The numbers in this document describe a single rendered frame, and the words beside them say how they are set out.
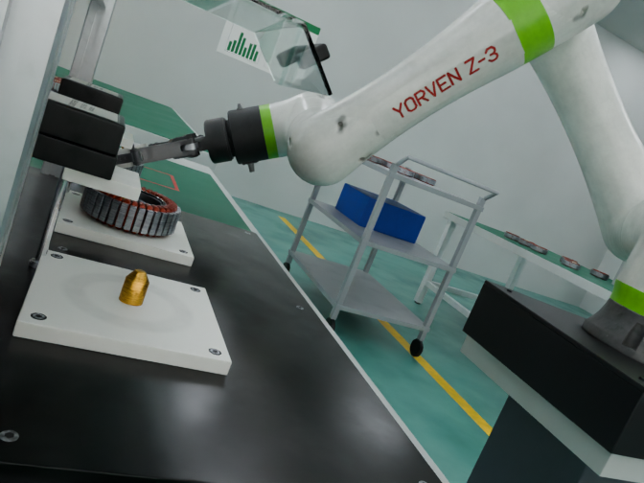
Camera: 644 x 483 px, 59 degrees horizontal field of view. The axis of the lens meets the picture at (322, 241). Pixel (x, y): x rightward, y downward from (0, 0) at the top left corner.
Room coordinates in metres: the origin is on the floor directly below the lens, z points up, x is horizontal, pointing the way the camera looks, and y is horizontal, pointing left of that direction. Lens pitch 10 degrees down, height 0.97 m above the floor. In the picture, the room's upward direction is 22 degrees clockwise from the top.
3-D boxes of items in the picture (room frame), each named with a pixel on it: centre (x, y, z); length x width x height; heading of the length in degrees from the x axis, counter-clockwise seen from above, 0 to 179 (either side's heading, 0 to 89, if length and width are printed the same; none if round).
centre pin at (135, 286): (0.44, 0.13, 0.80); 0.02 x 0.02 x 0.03
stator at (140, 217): (0.66, 0.23, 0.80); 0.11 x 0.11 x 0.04
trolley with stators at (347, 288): (3.31, -0.29, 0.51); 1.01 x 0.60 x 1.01; 24
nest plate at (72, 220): (0.66, 0.23, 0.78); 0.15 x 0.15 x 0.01; 24
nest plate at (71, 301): (0.44, 0.13, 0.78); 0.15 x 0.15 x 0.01; 24
